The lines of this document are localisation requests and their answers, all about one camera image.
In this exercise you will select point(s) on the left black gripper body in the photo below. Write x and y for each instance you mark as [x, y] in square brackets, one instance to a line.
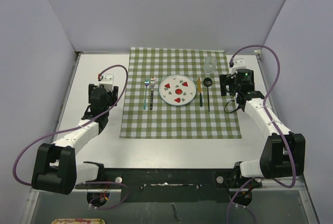
[111, 98]

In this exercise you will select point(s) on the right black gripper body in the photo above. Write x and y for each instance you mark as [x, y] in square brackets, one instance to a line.
[229, 80]

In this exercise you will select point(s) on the black spoon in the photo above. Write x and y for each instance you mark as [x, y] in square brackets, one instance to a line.
[208, 83]

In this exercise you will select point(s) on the clear drinking glass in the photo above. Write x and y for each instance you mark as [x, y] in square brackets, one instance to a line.
[209, 66]

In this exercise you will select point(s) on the green handled knife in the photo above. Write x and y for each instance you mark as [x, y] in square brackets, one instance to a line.
[200, 92]

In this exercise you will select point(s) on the iridescent rainbow fork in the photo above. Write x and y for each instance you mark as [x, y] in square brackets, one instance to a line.
[146, 83]

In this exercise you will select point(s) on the silver fork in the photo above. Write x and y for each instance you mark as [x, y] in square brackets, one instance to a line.
[152, 85]

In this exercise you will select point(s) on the white plate with strawberries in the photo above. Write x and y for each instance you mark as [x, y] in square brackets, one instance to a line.
[177, 90]

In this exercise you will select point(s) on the green white checkered tablecloth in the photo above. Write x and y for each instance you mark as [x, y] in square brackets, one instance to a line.
[165, 121]

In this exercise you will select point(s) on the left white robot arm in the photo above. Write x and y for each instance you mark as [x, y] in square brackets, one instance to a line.
[56, 169]

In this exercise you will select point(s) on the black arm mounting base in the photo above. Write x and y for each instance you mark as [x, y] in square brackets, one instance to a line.
[176, 185]

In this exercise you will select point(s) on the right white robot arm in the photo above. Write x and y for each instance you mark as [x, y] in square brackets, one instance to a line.
[284, 151]

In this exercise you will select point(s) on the yellow rimmed tray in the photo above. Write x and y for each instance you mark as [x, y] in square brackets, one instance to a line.
[79, 221]

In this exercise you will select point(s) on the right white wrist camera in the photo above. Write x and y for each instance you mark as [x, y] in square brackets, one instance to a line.
[238, 63]

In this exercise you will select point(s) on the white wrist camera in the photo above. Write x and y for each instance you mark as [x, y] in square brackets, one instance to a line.
[106, 81]
[238, 63]

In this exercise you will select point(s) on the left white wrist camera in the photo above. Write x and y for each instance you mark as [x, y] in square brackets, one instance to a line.
[106, 81]

